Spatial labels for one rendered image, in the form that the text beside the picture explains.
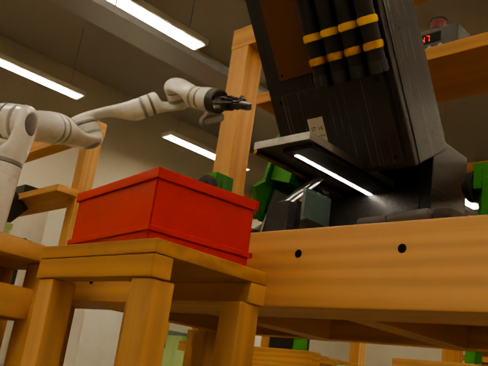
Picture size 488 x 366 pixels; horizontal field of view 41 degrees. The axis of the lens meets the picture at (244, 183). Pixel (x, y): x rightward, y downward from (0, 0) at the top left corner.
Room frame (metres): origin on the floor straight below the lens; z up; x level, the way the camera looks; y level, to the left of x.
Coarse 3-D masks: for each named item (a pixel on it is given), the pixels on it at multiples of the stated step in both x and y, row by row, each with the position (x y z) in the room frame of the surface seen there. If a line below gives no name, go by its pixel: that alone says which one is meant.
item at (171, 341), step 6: (168, 324) 9.05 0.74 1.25; (168, 336) 8.29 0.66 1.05; (174, 336) 8.20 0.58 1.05; (180, 336) 8.12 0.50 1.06; (186, 336) 8.13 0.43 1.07; (264, 336) 7.01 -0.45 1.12; (168, 342) 8.27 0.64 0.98; (174, 342) 8.19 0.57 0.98; (264, 342) 7.01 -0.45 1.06; (168, 348) 8.26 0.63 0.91; (174, 348) 8.18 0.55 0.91
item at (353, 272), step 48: (288, 240) 1.21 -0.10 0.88; (336, 240) 1.13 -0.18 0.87; (384, 240) 1.06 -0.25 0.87; (432, 240) 1.00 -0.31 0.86; (480, 240) 0.95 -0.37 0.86; (96, 288) 1.65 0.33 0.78; (288, 288) 1.20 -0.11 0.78; (336, 288) 1.13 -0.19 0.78; (384, 288) 1.06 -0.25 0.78; (432, 288) 1.00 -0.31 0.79; (480, 288) 0.94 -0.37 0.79
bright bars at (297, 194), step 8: (320, 176) 1.49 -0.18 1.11; (304, 184) 1.48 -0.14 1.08; (312, 184) 1.46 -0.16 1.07; (296, 192) 1.46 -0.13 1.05; (288, 200) 1.39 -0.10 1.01; (296, 200) 1.42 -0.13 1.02; (272, 208) 1.42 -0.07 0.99; (280, 208) 1.40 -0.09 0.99; (288, 208) 1.39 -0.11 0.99; (296, 208) 1.41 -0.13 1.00; (272, 216) 1.42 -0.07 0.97; (280, 216) 1.40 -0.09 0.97; (288, 216) 1.39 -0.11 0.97; (272, 224) 1.42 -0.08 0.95; (280, 224) 1.40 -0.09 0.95; (288, 224) 1.39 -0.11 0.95
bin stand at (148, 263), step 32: (64, 256) 1.16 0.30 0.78; (96, 256) 1.09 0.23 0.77; (128, 256) 1.02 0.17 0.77; (160, 256) 0.98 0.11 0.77; (192, 256) 1.03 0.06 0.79; (64, 288) 1.20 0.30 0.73; (160, 288) 1.00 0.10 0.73; (192, 288) 1.24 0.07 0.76; (224, 288) 1.18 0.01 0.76; (256, 288) 1.14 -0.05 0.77; (32, 320) 1.21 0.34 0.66; (64, 320) 1.21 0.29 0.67; (128, 320) 1.01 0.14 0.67; (160, 320) 1.01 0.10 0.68; (224, 320) 1.15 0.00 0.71; (256, 320) 1.16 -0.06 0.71; (32, 352) 1.19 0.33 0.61; (128, 352) 1.00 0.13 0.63; (160, 352) 1.01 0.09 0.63; (224, 352) 1.14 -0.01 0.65
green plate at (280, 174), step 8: (272, 168) 1.59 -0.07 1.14; (280, 168) 1.57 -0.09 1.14; (264, 176) 1.59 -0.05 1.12; (272, 176) 1.59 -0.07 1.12; (280, 176) 1.57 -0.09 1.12; (288, 176) 1.55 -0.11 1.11; (272, 184) 1.61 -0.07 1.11; (280, 184) 1.63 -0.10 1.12; (288, 184) 1.58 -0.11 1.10; (296, 184) 1.57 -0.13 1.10; (288, 192) 1.66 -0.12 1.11
